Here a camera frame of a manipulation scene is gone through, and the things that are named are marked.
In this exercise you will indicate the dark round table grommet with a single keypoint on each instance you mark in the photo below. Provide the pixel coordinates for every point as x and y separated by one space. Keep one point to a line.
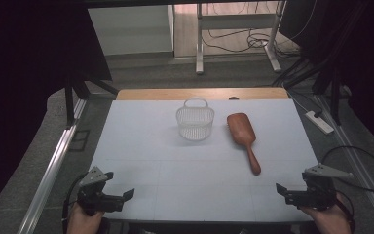
233 97

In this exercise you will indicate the white table cover sheet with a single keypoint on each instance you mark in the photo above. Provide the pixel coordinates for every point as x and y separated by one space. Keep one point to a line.
175 182

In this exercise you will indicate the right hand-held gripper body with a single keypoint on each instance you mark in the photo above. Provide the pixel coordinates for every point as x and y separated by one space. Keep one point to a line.
318 193

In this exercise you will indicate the black plug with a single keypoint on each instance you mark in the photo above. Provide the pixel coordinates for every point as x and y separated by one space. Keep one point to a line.
318 113

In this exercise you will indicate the person's left hand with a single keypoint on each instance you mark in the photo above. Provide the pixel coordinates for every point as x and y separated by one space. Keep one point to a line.
82 224

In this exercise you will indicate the wooden table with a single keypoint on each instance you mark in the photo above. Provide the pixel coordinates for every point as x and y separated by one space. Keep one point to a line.
162 94

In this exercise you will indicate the black metal stand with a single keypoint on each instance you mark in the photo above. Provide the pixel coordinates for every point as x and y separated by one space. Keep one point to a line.
335 97
68 100

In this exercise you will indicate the white metal desk frame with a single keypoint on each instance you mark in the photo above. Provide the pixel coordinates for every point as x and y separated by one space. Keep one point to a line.
200 48

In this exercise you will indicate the white cabinet panel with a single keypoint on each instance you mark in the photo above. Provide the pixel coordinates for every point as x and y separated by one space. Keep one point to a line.
130 31

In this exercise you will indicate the wooden paddle hairbrush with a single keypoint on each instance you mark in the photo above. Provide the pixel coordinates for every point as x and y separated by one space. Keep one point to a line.
242 130

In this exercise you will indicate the dark curtain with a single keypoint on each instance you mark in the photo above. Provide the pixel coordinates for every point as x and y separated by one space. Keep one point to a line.
22 65
363 48

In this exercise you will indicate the white power strip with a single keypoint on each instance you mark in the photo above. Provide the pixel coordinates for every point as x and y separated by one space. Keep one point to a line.
319 123

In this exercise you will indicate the person's right hand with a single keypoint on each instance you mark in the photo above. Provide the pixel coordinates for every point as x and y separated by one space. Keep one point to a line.
332 221

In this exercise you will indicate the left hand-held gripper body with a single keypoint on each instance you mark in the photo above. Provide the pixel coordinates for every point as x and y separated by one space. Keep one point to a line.
94 198

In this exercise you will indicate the aluminium rail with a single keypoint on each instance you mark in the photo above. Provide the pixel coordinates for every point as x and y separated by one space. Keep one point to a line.
48 182
354 156

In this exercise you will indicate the white plastic basket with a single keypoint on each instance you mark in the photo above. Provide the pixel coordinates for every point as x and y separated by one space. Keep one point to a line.
194 122

